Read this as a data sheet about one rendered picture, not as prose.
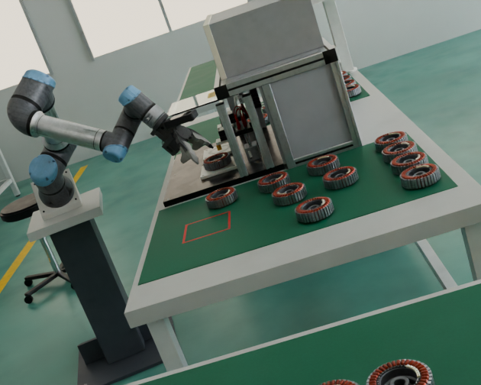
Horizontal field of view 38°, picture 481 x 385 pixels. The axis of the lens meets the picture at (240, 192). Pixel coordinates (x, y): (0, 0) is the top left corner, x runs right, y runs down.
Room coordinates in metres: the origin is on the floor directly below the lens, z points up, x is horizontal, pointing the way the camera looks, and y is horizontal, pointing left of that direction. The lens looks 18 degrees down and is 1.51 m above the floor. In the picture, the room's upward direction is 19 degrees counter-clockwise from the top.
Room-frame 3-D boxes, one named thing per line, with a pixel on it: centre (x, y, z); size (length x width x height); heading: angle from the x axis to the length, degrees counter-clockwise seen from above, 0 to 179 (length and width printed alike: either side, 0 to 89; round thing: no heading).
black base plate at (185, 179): (2.76, 0.02, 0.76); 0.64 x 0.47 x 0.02; 174
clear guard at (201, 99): (2.59, 0.04, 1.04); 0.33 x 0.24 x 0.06; 84
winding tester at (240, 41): (2.72, -0.29, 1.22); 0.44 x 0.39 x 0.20; 174
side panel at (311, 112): (2.40, -0.33, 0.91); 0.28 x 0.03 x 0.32; 84
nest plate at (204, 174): (2.65, 0.05, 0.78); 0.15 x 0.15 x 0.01; 84
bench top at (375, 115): (2.74, -0.21, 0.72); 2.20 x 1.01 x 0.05; 174
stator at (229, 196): (2.29, 0.07, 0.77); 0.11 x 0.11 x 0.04
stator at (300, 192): (2.10, -0.15, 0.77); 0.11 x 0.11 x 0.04
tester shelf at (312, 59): (2.73, -0.28, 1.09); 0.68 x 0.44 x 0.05; 174
